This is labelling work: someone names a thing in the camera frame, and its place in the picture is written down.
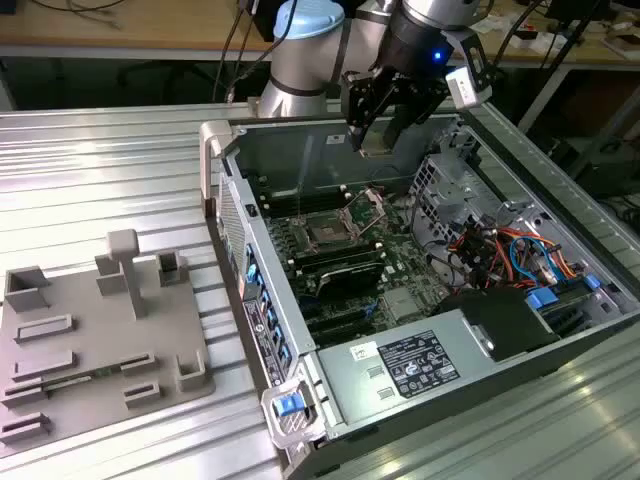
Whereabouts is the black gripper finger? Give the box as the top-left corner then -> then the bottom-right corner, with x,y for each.
384,102 -> 426,146
343,70 -> 381,151

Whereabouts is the silver CPU plate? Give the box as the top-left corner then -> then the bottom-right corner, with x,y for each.
360,141 -> 397,159

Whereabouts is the black RAM slot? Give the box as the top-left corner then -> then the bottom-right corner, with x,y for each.
263,193 -> 349,219

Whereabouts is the CPU socket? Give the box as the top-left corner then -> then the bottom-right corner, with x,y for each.
298,209 -> 364,252

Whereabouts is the black expansion slot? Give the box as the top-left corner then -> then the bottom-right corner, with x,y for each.
303,305 -> 372,332
308,322 -> 375,347

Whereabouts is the perforated metal drive cage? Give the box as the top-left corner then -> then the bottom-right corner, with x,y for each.
409,152 -> 501,251

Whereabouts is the small white box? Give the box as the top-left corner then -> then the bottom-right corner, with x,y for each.
503,28 -> 550,54

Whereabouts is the green motherboard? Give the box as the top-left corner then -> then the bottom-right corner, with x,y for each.
257,172 -> 469,351

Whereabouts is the black RAM stick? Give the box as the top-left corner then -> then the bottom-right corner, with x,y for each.
294,247 -> 386,275

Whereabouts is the black monitor base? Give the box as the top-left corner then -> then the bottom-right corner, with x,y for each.
544,0 -> 614,21

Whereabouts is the black graphics card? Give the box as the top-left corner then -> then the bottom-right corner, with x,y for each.
305,260 -> 387,302

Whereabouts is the silver chipset heatsink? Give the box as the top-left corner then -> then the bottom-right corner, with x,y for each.
383,288 -> 420,322

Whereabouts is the grey open PC case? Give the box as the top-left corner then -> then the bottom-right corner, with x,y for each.
198,110 -> 640,480

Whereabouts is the black plastic shroud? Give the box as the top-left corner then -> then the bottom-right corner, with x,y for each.
430,287 -> 562,364

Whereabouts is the wooden desk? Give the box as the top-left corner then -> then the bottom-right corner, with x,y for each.
0,0 -> 640,69

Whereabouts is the black PSU rating label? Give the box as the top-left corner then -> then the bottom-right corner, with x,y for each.
376,328 -> 460,400

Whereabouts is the grey power supply unit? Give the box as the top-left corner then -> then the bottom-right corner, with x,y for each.
315,308 -> 501,437

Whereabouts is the blue case release latch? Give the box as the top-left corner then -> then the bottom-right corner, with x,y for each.
273,394 -> 305,417

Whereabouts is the grey parts rack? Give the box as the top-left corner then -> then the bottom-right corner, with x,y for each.
0,228 -> 217,454

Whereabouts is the green RAM stick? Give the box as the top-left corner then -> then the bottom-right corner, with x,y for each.
42,364 -> 124,390

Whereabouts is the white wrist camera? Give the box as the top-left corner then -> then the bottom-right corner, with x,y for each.
443,28 -> 497,110

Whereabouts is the red wire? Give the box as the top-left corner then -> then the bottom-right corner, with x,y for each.
449,228 -> 507,282

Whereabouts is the blue wire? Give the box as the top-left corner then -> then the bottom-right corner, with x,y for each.
508,234 -> 564,287

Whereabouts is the orange wire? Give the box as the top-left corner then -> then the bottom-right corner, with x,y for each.
492,226 -> 584,281

